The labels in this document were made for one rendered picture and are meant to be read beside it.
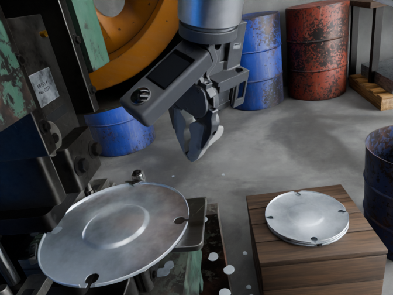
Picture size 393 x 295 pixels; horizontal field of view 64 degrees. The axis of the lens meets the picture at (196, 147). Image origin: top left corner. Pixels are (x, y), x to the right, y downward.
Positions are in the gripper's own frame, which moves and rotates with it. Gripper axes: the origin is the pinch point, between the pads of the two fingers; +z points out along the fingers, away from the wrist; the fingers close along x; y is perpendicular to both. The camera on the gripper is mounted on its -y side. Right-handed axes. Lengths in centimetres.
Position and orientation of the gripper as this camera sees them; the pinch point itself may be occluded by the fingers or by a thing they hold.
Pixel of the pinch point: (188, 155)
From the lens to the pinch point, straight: 49.3
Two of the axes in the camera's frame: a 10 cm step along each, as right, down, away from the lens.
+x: -6.9, -4.9, 5.3
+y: 7.2, -4.1, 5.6
